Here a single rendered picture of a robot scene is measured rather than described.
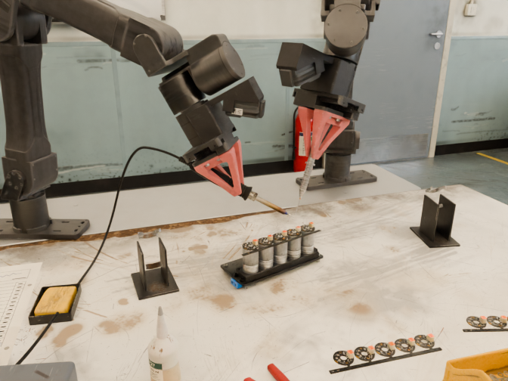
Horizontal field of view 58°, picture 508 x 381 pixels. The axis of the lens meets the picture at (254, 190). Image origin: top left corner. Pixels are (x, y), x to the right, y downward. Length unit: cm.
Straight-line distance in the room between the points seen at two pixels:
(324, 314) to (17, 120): 59
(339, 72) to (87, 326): 50
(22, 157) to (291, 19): 279
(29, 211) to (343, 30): 63
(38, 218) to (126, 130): 237
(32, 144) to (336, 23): 54
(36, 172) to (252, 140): 269
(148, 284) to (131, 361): 16
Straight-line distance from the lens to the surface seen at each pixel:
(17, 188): 91
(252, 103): 68
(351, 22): 66
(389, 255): 83
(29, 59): 86
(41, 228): 95
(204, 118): 68
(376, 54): 375
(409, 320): 68
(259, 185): 112
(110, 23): 73
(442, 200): 92
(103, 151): 330
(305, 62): 66
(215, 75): 66
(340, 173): 113
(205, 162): 70
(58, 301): 71
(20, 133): 88
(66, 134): 327
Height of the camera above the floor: 113
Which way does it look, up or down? 21 degrees down
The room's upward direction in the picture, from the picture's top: straight up
